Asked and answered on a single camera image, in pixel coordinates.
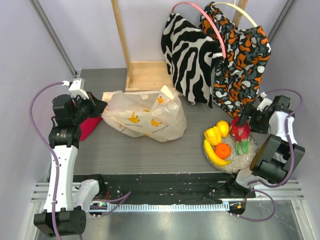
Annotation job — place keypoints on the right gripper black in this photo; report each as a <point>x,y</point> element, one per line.
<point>256,120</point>

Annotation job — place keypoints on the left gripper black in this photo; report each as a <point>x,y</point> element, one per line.
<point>97,105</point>

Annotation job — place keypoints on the fake red dragon fruit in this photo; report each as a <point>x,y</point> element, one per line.
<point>240,134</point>

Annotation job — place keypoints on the fake yellow lemon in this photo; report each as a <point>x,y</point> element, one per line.
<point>224,128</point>

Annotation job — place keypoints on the fake yellow bell pepper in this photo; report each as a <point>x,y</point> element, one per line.
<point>213,135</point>

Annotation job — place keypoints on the fake orange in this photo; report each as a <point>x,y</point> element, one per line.
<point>222,150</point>

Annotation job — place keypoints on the fake yellow banana bunch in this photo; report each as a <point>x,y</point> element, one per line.
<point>213,157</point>

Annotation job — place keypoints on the banana print plastic bag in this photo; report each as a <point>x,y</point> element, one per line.
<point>157,114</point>

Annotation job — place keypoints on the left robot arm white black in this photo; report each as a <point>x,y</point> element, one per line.
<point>64,212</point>

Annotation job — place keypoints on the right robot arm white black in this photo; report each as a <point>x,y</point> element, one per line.
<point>277,158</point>

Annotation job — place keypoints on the red cloth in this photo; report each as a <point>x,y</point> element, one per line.
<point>88,126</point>

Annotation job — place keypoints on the orange camouflage garment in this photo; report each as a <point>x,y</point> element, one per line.
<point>237,79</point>

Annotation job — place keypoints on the speckled silver plate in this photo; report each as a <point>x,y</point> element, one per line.
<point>235,161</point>

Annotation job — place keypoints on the wooden clothes rack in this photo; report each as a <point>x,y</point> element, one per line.
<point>141,75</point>

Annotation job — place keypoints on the black white zebra garment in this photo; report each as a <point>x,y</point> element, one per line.
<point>190,56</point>

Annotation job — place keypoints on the pink clothes hanger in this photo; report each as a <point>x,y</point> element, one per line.
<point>195,5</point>

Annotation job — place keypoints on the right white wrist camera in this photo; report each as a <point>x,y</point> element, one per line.
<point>264,102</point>

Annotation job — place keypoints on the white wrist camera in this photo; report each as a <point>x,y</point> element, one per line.
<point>264,102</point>
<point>76,88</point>

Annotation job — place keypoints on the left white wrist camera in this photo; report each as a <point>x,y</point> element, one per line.
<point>76,88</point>

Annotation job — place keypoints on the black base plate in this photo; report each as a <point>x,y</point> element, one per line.
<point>173,188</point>

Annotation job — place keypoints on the white cable duct strip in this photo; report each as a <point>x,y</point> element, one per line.
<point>147,208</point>

